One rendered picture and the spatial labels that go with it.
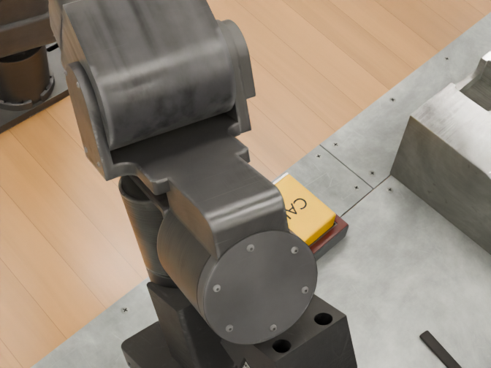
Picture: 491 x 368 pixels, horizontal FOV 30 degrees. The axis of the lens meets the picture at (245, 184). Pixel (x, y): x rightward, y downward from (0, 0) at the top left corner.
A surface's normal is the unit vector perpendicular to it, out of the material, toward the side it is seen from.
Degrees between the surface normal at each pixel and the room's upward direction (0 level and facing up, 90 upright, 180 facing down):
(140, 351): 30
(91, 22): 16
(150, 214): 74
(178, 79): 50
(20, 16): 103
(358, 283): 0
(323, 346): 60
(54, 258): 0
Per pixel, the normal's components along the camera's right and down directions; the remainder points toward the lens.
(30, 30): 0.42, 0.86
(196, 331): 0.55, 0.31
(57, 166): 0.08, -0.58
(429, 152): -0.71, 0.54
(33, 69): 0.70, 0.61
